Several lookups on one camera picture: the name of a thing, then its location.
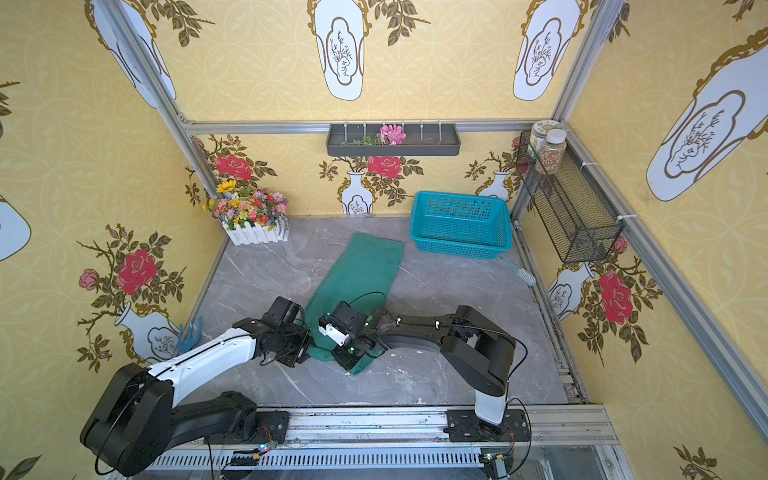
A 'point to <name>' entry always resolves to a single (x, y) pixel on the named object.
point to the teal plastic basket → (460, 225)
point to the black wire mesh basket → (582, 220)
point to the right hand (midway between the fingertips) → (344, 348)
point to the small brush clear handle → (525, 276)
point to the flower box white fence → (252, 216)
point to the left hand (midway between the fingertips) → (309, 342)
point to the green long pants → (351, 268)
